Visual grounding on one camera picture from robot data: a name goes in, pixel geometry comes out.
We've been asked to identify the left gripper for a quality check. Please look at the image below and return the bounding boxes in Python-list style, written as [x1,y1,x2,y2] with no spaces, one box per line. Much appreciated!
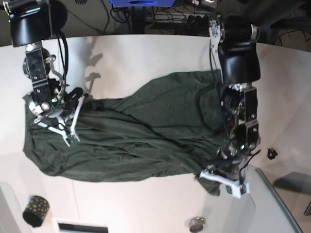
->
[215,148,254,180]

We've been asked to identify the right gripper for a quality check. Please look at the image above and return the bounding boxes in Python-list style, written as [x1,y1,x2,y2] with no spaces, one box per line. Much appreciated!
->
[52,87,83,121]

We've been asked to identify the dark green t-shirt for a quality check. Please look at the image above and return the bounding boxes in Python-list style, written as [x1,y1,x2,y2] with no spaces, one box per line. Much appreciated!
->
[23,70,226,183]

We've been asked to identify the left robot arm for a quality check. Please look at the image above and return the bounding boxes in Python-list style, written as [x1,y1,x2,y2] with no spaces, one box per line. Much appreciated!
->
[208,14,260,162]

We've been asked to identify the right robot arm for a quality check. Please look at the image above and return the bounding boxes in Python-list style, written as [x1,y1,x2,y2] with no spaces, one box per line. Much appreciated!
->
[2,0,85,124]

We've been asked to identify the green tape roll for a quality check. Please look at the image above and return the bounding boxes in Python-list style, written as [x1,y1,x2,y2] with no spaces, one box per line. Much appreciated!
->
[225,185,232,194]

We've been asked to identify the small black clip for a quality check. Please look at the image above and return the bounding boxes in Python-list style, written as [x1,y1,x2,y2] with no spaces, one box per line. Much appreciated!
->
[267,148,278,160]

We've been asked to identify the round metal tin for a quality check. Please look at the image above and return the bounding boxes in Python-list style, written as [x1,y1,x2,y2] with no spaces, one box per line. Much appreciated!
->
[189,217,206,233]

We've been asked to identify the black round stand base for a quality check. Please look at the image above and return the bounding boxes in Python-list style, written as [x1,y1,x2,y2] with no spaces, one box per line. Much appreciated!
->
[50,0,68,33]

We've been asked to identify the black gold dotted cup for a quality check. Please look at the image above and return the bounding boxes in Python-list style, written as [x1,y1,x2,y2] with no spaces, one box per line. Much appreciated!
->
[22,195,50,228]

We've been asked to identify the blue box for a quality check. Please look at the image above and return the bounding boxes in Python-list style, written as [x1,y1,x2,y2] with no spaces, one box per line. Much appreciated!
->
[108,0,174,7]

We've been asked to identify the white slotted tray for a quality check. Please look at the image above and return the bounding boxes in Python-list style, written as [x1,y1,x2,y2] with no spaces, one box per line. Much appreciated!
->
[52,217,111,233]

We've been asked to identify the white power strip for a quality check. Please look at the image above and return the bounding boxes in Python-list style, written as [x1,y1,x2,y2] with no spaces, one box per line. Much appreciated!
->
[154,13,208,24]

